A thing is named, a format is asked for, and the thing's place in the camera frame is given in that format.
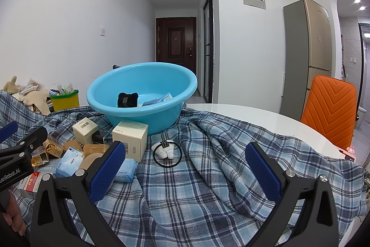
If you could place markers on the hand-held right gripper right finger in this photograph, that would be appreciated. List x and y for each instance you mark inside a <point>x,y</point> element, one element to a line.
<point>261,174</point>

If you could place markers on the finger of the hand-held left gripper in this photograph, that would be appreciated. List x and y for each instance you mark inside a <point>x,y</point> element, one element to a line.
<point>31,139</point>
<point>7,131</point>

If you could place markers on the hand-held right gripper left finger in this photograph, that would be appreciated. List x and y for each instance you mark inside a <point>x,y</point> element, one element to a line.
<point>108,171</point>

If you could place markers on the light blue wipes pack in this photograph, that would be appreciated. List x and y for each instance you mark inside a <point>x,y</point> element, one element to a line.
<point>127,170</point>

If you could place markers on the tan round soap bar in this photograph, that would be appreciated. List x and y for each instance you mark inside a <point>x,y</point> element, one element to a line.
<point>88,161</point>

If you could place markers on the red and silver packet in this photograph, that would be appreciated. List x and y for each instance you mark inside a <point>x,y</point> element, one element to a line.
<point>31,182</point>

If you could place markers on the large cream box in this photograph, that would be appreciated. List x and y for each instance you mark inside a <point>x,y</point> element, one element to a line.
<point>130,140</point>

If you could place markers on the small cream barcode box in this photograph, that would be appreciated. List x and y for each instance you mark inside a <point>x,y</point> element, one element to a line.
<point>83,131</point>

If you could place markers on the blue plastic basin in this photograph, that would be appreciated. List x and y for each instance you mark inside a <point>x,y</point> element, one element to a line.
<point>162,116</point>

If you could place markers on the person's left hand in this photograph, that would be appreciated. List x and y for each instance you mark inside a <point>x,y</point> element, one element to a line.
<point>13,221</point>

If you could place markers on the orange and blue biscuit packet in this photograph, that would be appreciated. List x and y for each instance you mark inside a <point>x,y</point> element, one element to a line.
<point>39,159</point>

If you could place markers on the gold foil packet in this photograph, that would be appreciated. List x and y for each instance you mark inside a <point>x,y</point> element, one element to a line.
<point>55,148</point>

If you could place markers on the grey blue flat box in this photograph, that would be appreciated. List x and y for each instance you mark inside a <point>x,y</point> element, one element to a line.
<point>46,169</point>

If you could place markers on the small black object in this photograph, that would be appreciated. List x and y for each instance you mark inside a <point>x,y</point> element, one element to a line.
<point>101,137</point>

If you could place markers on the beige cloth pile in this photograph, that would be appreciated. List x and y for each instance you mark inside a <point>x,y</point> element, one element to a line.
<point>37,99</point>

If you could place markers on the orange brown block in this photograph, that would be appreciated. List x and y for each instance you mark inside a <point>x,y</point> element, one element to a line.
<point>73,145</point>

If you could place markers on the beige plush toy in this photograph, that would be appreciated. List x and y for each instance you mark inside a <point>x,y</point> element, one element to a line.
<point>11,86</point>

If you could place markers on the yellow bin green rim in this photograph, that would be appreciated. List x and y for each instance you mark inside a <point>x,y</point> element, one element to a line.
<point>65,103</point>

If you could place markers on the bunch of white green sachets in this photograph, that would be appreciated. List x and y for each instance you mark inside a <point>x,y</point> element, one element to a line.
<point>66,89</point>

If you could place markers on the black fluffy pouch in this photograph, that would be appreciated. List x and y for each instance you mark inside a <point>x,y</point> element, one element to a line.
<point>127,101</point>

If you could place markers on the blue plaid blanket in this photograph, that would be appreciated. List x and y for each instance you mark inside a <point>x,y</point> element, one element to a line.
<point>188,192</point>

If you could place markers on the blue white flat packet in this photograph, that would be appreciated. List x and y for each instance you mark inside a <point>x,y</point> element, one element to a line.
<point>156,101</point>

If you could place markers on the pink figure toy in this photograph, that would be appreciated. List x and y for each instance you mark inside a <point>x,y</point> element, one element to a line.
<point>351,150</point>

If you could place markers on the orange chair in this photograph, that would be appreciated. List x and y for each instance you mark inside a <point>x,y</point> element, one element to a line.
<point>329,108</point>

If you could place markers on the gold grey refrigerator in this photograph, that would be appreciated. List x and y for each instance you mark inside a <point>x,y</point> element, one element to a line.
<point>297,56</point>

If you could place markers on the black framed glass door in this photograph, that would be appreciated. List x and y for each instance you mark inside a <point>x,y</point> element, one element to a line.
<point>208,47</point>

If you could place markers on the dark brown entrance door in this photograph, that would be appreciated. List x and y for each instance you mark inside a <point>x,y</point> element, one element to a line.
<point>176,41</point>

